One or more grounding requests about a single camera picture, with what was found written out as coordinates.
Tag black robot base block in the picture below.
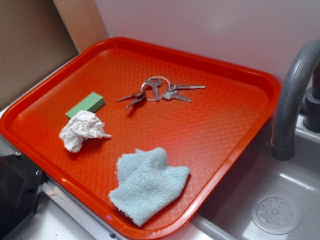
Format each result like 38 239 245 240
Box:
0 154 46 240

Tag light blue cloth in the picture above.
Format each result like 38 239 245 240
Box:
109 147 190 227

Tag orange plastic tray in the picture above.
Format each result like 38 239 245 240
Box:
0 38 281 240

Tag green rectangular block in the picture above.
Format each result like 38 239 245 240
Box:
65 92 106 119

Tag crumpled white paper towel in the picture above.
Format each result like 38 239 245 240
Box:
59 110 112 153

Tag grey plastic faucet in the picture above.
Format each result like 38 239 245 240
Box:
270 39 320 161

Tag grey toy sink basin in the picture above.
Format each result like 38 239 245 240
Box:
191 116 320 240

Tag brown cardboard panel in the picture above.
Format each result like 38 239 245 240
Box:
0 0 108 110

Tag round sink drain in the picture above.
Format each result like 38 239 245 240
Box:
250 194 302 235

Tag dark grey faucet knob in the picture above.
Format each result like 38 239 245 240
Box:
303 73 320 133

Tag silver keys on ring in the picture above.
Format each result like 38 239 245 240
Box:
116 76 206 110

